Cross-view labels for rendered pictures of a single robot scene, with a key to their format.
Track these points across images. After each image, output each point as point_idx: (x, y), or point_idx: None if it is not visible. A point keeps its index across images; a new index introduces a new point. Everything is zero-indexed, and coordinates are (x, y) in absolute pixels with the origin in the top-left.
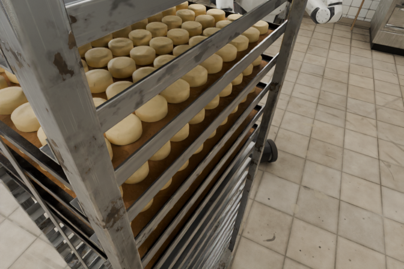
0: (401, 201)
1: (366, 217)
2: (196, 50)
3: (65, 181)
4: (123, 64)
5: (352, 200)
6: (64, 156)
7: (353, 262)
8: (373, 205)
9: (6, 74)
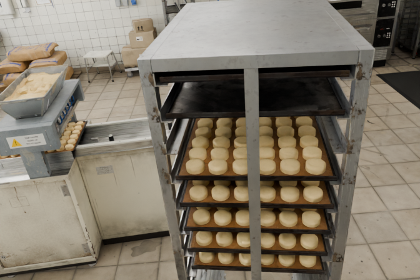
0: (394, 192)
1: (378, 217)
2: None
3: (322, 176)
4: (267, 130)
5: (360, 209)
6: (355, 144)
7: (392, 259)
8: (377, 205)
9: (207, 160)
